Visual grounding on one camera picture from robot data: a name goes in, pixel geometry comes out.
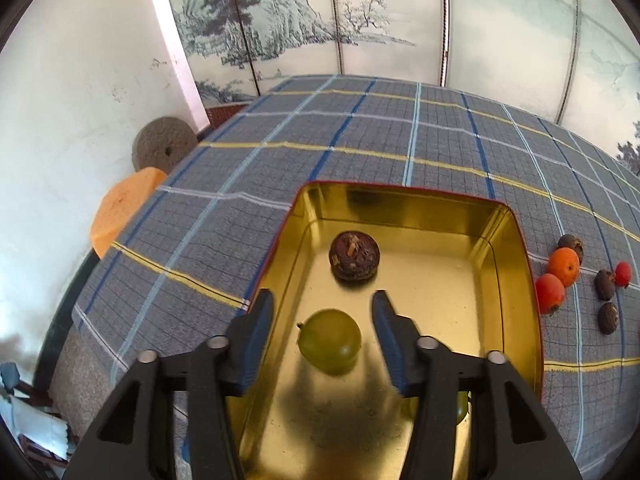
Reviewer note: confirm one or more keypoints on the blue plastic object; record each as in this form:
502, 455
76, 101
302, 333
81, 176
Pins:
9, 375

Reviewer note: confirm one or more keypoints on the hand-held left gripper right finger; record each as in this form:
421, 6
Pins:
385, 325

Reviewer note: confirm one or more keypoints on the orange plastic stool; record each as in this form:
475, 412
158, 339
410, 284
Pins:
120, 210

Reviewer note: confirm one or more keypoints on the white cloth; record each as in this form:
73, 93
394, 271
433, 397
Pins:
30, 425

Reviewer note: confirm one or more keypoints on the painted landscape folding screen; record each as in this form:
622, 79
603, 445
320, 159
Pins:
400, 10

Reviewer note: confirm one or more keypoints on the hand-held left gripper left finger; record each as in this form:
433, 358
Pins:
260, 320

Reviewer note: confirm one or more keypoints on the grey round millstone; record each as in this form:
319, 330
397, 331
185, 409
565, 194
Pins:
160, 145

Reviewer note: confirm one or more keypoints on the red round fruit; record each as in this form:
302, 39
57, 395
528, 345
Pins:
550, 294

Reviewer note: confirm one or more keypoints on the dark brown round fruit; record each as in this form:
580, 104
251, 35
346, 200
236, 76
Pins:
608, 318
572, 242
604, 285
355, 255

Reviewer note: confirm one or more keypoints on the green round fruit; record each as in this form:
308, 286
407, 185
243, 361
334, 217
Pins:
330, 342
463, 405

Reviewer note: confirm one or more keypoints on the small red fruit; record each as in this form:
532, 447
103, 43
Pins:
622, 274

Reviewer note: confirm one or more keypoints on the orange tangerine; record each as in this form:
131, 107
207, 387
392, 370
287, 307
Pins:
564, 266

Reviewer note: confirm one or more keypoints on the blue plaid tablecloth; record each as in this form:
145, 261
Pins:
350, 135

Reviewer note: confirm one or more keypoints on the gold metal tin box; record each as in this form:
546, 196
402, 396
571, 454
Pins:
425, 285

